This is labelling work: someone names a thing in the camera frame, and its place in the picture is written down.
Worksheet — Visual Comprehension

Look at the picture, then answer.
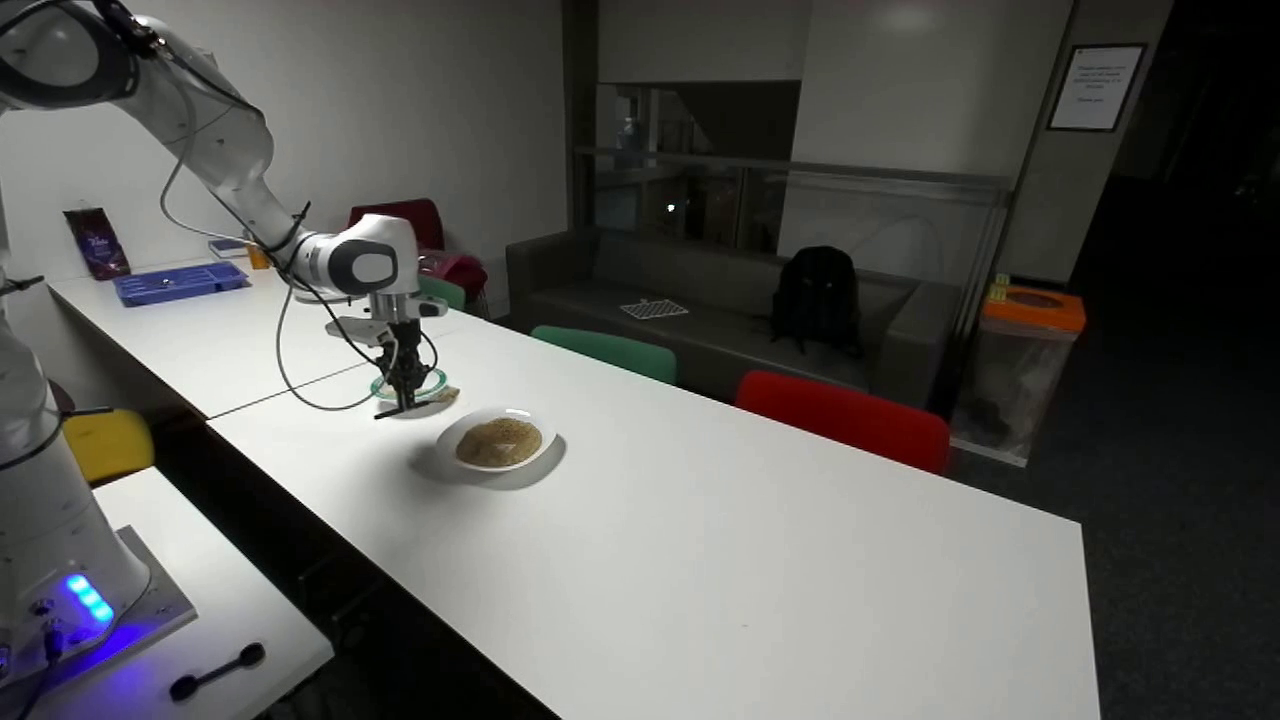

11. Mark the yellow chair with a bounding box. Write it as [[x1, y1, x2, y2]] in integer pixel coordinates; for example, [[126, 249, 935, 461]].
[[57, 403, 158, 490]]

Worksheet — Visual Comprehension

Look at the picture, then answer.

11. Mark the large brown sugar heap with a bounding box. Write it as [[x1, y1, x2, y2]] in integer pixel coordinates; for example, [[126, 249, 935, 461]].
[[452, 417, 547, 473]]

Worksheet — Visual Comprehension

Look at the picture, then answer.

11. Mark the dark red armchair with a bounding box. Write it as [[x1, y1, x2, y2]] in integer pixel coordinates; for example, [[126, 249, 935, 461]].
[[347, 198, 493, 306]]

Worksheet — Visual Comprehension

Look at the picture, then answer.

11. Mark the red chair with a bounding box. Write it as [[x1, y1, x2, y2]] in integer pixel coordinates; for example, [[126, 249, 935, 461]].
[[732, 369, 959, 481]]

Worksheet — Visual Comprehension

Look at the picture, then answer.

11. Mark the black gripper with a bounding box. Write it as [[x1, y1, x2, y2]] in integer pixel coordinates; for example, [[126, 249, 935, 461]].
[[372, 316, 433, 407]]

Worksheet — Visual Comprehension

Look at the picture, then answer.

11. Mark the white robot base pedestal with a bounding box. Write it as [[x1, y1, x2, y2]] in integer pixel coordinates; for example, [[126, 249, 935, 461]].
[[0, 246, 199, 689]]

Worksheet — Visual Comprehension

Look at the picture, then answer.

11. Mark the green and white bowl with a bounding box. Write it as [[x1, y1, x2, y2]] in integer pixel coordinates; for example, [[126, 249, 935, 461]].
[[366, 369, 452, 420]]

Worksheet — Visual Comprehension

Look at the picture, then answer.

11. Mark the blue flat tablet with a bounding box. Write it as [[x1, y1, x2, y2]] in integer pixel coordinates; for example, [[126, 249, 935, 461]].
[[108, 256, 255, 314]]

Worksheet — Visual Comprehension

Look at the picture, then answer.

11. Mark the paper sheet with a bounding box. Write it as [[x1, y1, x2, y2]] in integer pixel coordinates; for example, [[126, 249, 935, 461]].
[[613, 291, 696, 328]]

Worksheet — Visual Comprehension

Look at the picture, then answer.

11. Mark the black small tool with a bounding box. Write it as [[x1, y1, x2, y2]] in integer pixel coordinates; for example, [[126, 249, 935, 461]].
[[163, 642, 266, 710]]

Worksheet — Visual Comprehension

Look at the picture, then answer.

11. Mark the orange lidded bin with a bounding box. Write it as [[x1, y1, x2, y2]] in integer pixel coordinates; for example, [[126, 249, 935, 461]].
[[946, 275, 1091, 473]]

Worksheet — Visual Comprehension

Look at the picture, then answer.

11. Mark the green chair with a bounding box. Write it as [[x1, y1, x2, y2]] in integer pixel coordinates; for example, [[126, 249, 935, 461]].
[[410, 272, 473, 320], [526, 320, 680, 389]]

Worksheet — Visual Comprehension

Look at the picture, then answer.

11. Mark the black backpack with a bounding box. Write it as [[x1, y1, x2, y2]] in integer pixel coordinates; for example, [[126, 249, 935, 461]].
[[768, 246, 865, 361]]

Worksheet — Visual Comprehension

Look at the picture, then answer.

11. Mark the dark purple box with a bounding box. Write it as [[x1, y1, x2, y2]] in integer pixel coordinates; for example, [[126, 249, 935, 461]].
[[60, 203, 135, 283]]

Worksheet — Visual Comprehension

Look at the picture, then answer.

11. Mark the white wall poster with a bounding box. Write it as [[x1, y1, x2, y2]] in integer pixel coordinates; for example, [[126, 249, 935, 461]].
[[1044, 39, 1147, 137]]

